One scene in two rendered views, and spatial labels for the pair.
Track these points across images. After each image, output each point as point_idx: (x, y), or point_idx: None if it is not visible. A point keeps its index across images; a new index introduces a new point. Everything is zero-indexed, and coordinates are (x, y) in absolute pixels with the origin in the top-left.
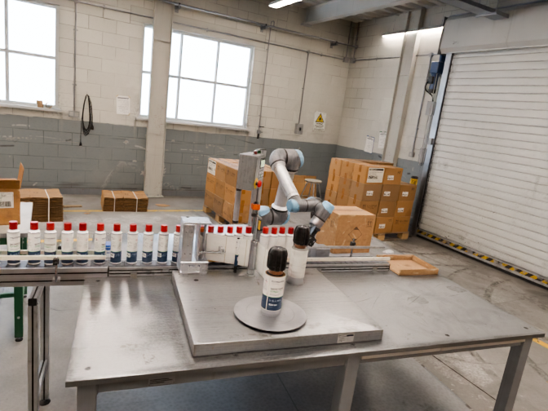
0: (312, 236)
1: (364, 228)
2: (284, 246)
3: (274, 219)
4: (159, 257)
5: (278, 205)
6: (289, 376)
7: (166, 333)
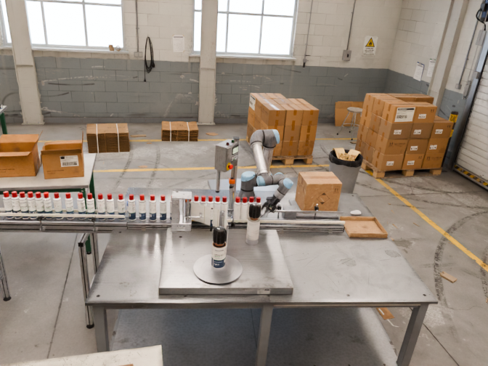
0: (274, 205)
1: (332, 194)
2: None
3: None
4: (160, 216)
5: None
6: None
7: (149, 276)
